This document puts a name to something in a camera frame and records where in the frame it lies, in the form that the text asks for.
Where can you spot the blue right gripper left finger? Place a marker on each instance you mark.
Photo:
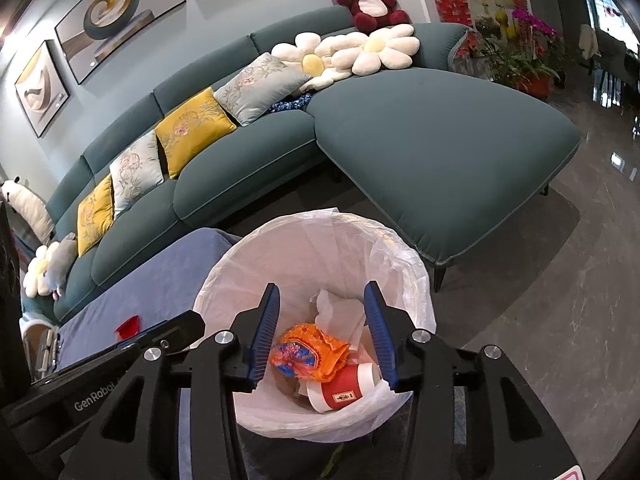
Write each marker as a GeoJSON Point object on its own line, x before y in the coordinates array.
{"type": "Point", "coordinates": [267, 317]}

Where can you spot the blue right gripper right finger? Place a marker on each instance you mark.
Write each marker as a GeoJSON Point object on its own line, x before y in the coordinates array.
{"type": "Point", "coordinates": [383, 341]}

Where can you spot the white tissue pile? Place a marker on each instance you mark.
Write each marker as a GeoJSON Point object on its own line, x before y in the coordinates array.
{"type": "Point", "coordinates": [344, 319]}

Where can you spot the orange mesh wrapper ball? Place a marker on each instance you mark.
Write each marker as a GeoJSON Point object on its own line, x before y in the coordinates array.
{"type": "Point", "coordinates": [307, 353]}

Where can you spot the red paper cup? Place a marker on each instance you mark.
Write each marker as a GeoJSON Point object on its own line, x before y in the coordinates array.
{"type": "Point", "coordinates": [349, 385]}

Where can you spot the red paper box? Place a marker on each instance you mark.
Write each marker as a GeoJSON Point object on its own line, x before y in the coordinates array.
{"type": "Point", "coordinates": [129, 328]}

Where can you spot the white lined trash bin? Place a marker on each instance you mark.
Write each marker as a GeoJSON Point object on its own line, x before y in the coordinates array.
{"type": "Point", "coordinates": [304, 254]}

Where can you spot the blue velvet table cloth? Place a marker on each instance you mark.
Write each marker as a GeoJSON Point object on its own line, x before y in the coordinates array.
{"type": "Point", "coordinates": [160, 289]}

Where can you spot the white daisy pillow left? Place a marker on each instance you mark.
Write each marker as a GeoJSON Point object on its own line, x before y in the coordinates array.
{"type": "Point", "coordinates": [34, 281]}

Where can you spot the white daisy pillow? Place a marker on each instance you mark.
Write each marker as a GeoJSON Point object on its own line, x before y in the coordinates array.
{"type": "Point", "coordinates": [390, 47]}
{"type": "Point", "coordinates": [312, 55]}
{"type": "Point", "coordinates": [34, 281]}

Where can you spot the grey plush toy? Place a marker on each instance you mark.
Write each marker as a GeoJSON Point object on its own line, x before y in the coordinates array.
{"type": "Point", "coordinates": [60, 257]}

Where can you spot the teal curved sectional sofa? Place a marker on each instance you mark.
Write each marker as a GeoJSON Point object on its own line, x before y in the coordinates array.
{"type": "Point", "coordinates": [447, 158]}

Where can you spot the yellow cushion left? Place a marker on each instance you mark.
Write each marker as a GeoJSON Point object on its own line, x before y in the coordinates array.
{"type": "Point", "coordinates": [95, 215]}

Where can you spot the yellow cushion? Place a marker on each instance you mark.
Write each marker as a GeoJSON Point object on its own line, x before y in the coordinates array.
{"type": "Point", "coordinates": [95, 215]}
{"type": "Point", "coordinates": [191, 128]}

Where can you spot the white long plush toy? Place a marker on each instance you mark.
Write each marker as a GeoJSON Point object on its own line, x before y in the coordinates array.
{"type": "Point", "coordinates": [31, 208]}

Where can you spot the light floral cushion left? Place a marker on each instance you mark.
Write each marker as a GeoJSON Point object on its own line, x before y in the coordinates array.
{"type": "Point", "coordinates": [135, 172]}

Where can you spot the light floral cushion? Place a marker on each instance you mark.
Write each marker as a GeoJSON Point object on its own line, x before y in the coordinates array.
{"type": "Point", "coordinates": [263, 82]}
{"type": "Point", "coordinates": [135, 172]}

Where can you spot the blue patterned cloth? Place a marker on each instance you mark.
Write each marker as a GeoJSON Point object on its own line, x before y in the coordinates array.
{"type": "Point", "coordinates": [299, 103]}

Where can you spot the yellow cushion centre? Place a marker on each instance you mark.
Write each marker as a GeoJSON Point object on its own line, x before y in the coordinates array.
{"type": "Point", "coordinates": [191, 128]}

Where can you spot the light floral cushion right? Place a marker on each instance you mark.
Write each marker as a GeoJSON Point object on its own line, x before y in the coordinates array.
{"type": "Point", "coordinates": [263, 82]}

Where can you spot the white daisy pillow inner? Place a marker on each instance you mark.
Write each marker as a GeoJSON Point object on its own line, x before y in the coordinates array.
{"type": "Point", "coordinates": [312, 55]}

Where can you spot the white daisy pillow outer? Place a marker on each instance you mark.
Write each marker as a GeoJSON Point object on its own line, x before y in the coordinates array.
{"type": "Point", "coordinates": [390, 47]}

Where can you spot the potted flower plant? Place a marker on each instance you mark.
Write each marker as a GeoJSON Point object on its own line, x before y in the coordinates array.
{"type": "Point", "coordinates": [522, 51]}

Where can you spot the abstract wall painting left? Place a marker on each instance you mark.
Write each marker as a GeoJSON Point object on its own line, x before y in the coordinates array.
{"type": "Point", "coordinates": [40, 90]}

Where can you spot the abstract wall painting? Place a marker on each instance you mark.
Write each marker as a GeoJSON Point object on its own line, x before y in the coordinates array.
{"type": "Point", "coordinates": [40, 90]}
{"type": "Point", "coordinates": [94, 29]}

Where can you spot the abstract wall painting middle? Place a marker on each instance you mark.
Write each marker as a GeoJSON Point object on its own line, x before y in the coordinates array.
{"type": "Point", "coordinates": [94, 29]}

